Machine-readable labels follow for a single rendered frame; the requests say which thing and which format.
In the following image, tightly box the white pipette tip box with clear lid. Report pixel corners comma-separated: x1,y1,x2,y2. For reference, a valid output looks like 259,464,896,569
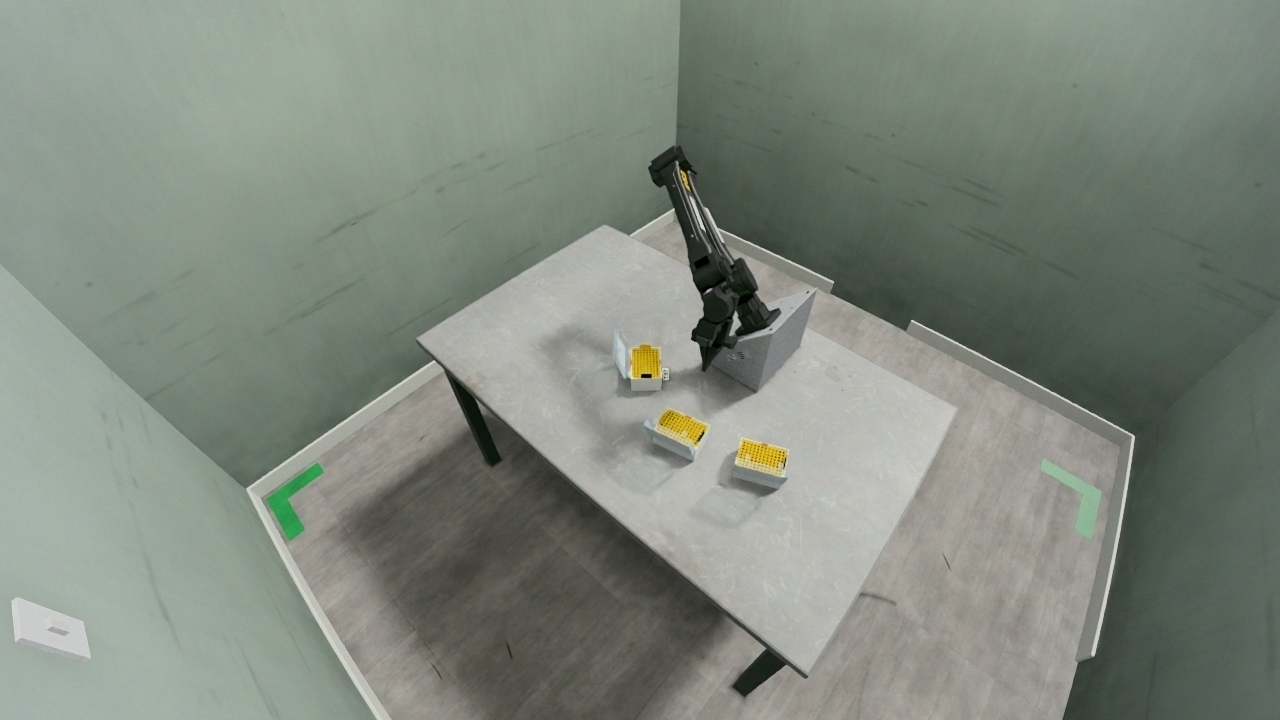
612,325,662,391

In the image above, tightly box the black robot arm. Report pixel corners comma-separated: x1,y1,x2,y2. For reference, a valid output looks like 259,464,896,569
648,145,782,347

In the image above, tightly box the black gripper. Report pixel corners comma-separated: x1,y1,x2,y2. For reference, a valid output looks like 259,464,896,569
691,328,739,372

